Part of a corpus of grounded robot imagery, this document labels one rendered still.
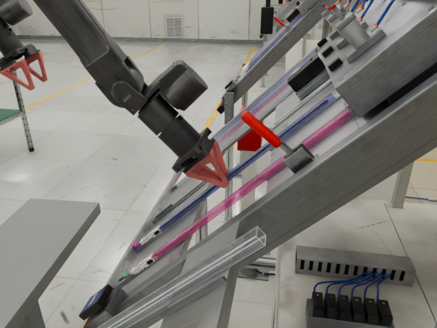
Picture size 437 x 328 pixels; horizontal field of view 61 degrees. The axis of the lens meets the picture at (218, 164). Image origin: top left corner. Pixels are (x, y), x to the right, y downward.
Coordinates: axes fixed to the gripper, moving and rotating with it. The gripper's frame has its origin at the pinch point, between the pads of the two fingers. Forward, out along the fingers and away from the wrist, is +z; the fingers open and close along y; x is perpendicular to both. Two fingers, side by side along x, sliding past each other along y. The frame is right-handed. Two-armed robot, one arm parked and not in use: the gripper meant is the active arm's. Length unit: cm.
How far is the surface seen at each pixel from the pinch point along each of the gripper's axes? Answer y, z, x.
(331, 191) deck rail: -20.9, 3.2, -19.3
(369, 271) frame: 9.9, 40.5, -4.7
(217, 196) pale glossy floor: 145, 46, 84
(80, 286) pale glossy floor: 55, 12, 117
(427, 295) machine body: 8, 51, -11
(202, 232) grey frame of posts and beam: 49, 24, 45
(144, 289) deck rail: -21.1, -0.4, 12.0
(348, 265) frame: 10.1, 36.7, -1.9
